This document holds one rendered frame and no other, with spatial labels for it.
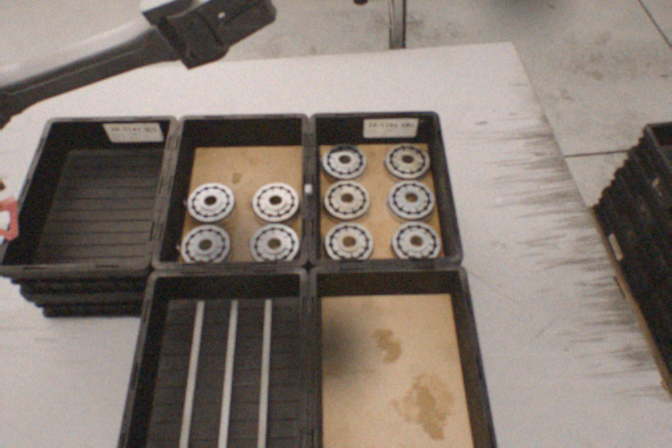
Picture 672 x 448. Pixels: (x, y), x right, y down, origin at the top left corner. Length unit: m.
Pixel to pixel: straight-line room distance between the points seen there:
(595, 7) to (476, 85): 1.79
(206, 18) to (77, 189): 0.75
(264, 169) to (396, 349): 0.52
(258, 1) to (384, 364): 0.69
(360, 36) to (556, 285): 1.92
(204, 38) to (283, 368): 0.62
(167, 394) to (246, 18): 0.69
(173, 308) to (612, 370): 0.92
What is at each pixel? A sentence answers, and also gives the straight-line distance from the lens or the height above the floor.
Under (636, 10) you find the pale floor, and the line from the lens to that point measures 3.54.
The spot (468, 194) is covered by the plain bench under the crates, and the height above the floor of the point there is 0.70.
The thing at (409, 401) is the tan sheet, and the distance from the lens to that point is 1.10.
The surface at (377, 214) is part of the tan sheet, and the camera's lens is 1.26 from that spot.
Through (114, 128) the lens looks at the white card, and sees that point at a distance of 1.41.
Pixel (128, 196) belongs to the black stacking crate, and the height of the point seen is 0.83.
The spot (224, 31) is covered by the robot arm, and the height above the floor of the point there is 1.40.
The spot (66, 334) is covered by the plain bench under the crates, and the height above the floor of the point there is 0.70.
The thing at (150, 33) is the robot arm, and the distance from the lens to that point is 0.80.
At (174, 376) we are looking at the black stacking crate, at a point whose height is 0.83.
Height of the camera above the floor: 1.88
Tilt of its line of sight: 55 degrees down
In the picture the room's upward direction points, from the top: straight up
